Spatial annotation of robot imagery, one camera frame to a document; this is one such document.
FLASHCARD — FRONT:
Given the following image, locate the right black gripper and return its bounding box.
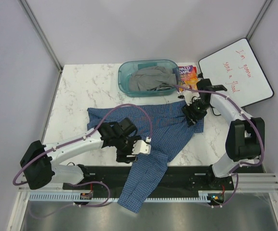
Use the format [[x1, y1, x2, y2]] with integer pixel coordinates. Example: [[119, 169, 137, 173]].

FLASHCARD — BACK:
[[181, 99, 212, 128]]

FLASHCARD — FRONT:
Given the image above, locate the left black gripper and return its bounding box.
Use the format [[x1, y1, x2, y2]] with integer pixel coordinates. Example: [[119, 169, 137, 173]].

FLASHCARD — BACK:
[[115, 135, 141, 163]]

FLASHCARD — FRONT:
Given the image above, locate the blue checkered long sleeve shirt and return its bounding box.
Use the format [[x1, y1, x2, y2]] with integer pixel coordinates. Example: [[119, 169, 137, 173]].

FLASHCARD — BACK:
[[87, 101, 204, 213]]

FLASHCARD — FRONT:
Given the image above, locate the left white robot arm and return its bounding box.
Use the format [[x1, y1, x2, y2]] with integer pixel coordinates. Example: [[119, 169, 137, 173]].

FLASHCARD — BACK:
[[20, 118, 149, 190]]

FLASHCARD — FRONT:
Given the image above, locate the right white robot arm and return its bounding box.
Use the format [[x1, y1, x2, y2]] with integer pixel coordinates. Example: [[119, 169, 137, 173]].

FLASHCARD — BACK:
[[178, 78, 265, 190]]

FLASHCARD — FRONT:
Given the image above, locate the Roald Dahl book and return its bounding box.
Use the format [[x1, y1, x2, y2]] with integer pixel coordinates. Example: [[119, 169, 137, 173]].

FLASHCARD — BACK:
[[173, 65, 199, 90]]

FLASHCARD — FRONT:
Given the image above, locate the grey shirt in bin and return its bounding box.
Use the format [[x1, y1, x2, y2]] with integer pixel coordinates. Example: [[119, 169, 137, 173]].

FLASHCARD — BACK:
[[129, 66, 177, 91]]

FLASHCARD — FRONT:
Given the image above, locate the teal plastic bin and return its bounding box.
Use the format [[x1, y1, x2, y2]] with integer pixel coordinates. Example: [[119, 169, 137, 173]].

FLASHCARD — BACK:
[[118, 59, 181, 97]]

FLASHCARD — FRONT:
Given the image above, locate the whiteboard with red writing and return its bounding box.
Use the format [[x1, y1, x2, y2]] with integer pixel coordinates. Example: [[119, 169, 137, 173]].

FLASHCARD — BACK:
[[198, 38, 274, 107]]

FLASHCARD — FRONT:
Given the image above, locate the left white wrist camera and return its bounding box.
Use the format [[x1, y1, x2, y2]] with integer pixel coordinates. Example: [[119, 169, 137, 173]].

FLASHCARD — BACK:
[[132, 137, 151, 155]]

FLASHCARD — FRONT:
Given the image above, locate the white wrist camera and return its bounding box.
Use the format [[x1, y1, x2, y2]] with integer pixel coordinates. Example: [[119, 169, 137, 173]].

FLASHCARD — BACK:
[[132, 137, 151, 155], [178, 90, 195, 105]]

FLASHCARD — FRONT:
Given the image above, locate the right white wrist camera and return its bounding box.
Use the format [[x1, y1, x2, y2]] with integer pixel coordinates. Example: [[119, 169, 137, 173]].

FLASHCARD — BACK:
[[178, 90, 195, 105]]

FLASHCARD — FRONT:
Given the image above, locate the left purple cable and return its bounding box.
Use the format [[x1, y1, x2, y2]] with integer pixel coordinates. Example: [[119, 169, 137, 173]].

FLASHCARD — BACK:
[[13, 103, 154, 218]]

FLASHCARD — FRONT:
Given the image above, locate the purple cable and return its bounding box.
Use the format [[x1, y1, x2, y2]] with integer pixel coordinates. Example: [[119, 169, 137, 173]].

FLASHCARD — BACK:
[[13, 103, 154, 218], [173, 83, 265, 208]]

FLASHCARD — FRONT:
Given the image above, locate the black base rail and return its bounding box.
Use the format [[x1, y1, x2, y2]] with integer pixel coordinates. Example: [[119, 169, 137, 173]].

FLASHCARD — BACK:
[[61, 165, 234, 200]]

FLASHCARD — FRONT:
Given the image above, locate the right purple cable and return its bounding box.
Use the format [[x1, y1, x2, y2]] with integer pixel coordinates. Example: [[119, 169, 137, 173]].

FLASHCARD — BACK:
[[173, 83, 265, 208]]

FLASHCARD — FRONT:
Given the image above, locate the white slotted cable duct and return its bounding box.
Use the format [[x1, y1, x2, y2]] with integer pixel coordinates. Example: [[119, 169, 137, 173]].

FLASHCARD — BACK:
[[29, 190, 226, 202]]

